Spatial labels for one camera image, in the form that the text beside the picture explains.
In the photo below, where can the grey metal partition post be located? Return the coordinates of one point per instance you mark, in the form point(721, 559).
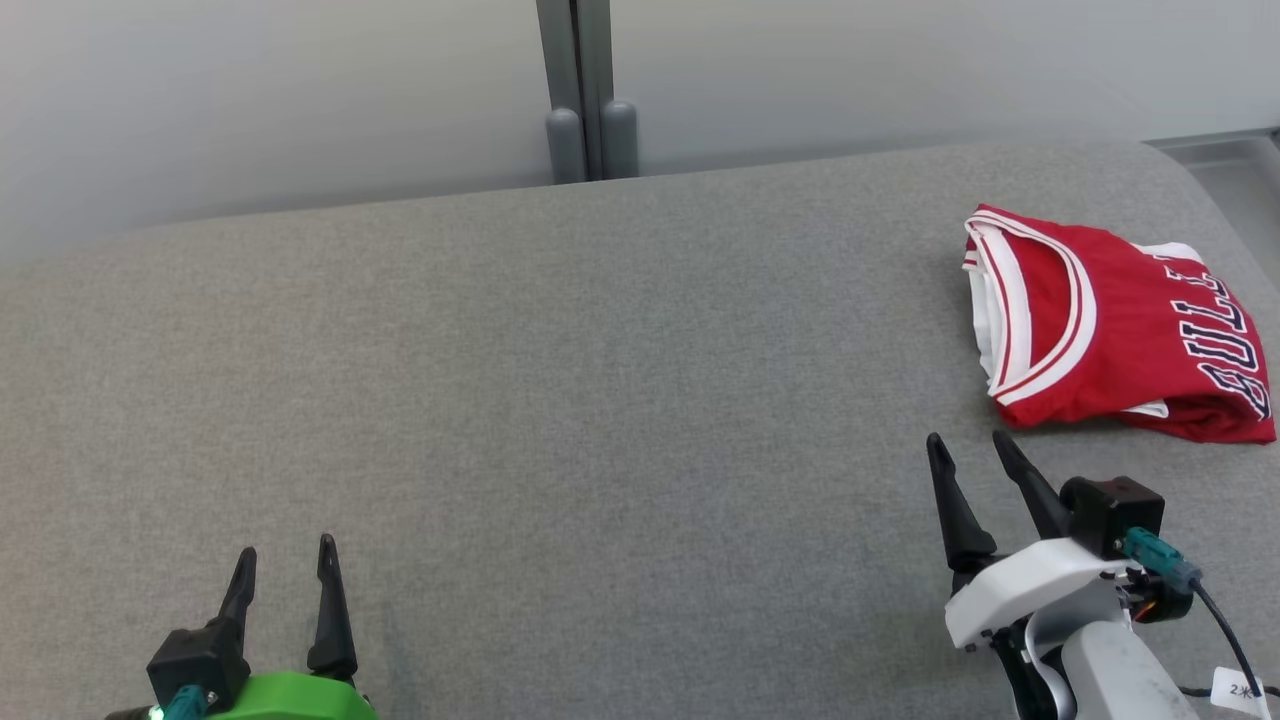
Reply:
point(585, 60)

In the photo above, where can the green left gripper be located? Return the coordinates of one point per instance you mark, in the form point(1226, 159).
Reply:
point(290, 700)

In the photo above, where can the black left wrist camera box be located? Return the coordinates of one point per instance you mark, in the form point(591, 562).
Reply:
point(195, 660)

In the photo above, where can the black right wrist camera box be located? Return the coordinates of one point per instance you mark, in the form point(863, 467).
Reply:
point(1110, 515)

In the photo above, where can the grey wall rail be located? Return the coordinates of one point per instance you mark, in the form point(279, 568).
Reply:
point(1240, 150)

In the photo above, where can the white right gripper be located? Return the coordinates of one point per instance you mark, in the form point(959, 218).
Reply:
point(1030, 585)

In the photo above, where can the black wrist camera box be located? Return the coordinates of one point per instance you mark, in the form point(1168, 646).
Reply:
point(1110, 515)
point(195, 660)

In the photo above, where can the red jersey with white trim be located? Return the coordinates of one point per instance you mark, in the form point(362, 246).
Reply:
point(1120, 300)

